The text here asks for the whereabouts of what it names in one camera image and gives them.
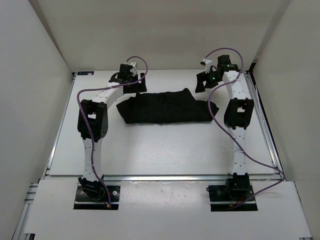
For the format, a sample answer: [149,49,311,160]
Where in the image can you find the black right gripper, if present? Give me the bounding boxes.
[195,69,222,94]

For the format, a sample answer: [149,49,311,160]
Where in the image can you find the black skirt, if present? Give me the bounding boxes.
[116,88,219,125]

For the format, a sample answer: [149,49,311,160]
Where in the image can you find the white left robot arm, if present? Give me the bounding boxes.
[76,61,147,208]

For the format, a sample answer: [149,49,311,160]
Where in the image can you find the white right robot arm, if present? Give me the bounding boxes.
[195,55,254,202]

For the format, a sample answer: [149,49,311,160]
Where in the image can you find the blue left corner label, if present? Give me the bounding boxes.
[77,71,94,76]

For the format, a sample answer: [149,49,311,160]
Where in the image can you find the white front cover panel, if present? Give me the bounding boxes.
[24,179,312,240]

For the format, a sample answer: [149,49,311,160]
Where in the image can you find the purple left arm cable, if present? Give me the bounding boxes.
[76,55,149,206]

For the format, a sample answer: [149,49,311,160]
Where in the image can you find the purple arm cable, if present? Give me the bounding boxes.
[202,47,287,207]
[76,55,149,206]

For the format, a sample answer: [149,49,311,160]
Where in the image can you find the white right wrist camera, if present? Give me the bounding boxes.
[200,58,213,74]

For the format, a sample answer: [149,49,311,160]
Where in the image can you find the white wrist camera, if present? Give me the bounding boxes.
[200,58,213,74]
[126,61,138,70]

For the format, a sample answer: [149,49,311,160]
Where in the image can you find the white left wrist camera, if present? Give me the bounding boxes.
[126,61,138,70]

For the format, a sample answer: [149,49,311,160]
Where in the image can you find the aluminium right side rail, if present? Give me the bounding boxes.
[245,60,285,173]

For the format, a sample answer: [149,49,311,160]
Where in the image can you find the aluminium rail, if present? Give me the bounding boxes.
[102,175,283,182]
[245,60,285,173]

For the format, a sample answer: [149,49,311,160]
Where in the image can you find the aluminium front rail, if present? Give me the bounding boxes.
[102,175,283,182]

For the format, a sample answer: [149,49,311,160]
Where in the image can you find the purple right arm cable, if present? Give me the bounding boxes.
[202,47,287,207]

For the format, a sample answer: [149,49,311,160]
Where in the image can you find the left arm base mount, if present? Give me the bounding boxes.
[73,184,121,210]

